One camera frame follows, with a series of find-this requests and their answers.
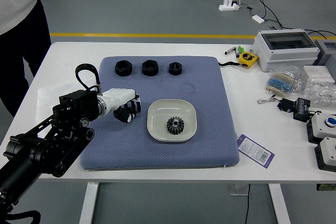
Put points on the white foam pad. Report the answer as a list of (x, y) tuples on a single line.
[(319, 74)]

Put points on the plain grey box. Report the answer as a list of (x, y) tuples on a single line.
[(326, 53)]

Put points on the white square dish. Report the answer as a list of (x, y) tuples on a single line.
[(162, 108)]

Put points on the large black hex nut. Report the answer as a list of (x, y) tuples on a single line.
[(150, 68), (123, 69)]

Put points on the grey enclosure with clear lid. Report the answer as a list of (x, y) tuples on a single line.
[(286, 56)]

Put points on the small black hex nut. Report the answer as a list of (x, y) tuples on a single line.
[(175, 68)]

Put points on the white table leg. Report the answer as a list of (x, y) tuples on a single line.
[(279, 203), (88, 203)]

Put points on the white power adapter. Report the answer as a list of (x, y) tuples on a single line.
[(258, 19)]

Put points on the person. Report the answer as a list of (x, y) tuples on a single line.
[(15, 37)]

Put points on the clear bag of small parts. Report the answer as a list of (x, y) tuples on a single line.
[(320, 93)]

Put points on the grey metal bracket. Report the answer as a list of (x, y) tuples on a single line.
[(236, 190)]

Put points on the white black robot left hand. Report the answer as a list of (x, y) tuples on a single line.
[(118, 96)]

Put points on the button box with blue button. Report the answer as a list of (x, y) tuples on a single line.
[(321, 129)]

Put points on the bag of blue resistors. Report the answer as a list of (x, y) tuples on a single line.
[(281, 82)]

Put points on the blue-grey quilted mat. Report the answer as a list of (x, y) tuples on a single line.
[(170, 155)]

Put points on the big black gear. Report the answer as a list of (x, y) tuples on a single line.
[(175, 126)]

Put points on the silver metal bar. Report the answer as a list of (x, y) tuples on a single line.
[(231, 51)]

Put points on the purple white tag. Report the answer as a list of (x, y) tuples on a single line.
[(254, 150)]

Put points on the white power strip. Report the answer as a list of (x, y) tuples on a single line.
[(228, 7)]

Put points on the black electronics module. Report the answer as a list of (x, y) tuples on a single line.
[(302, 110)]

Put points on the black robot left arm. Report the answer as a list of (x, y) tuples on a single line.
[(71, 108)]

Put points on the white black button box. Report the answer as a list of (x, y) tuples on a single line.
[(328, 153)]

